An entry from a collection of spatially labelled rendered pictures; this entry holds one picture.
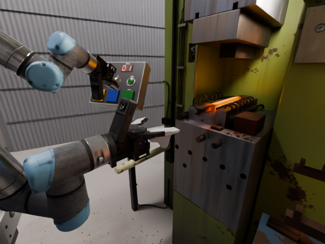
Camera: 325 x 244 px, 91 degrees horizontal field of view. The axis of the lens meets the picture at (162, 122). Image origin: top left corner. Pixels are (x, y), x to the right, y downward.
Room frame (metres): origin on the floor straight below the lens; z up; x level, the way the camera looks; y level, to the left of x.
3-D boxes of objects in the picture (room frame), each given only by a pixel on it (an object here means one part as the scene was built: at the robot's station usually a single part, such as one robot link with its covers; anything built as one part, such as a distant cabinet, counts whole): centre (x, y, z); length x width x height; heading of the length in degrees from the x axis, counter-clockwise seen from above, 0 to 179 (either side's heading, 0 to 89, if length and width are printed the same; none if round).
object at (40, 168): (0.29, 0.21, 0.98); 0.11 x 0.08 x 0.09; 134
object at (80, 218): (0.29, 0.23, 0.88); 0.11 x 0.08 x 0.11; 80
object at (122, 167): (0.91, 0.10, 0.62); 0.44 x 0.05 x 0.05; 134
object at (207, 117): (0.87, -0.35, 0.96); 0.42 x 0.20 x 0.09; 134
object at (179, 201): (0.84, -0.40, 0.23); 0.56 x 0.38 x 0.47; 134
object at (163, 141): (0.42, -0.01, 0.98); 0.09 x 0.03 x 0.06; 98
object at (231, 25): (0.87, -0.35, 1.32); 0.42 x 0.20 x 0.10; 134
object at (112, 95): (0.95, 0.29, 1.01); 0.07 x 0.05 x 0.07; 69
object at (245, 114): (0.64, -0.37, 0.95); 0.12 x 0.09 x 0.07; 134
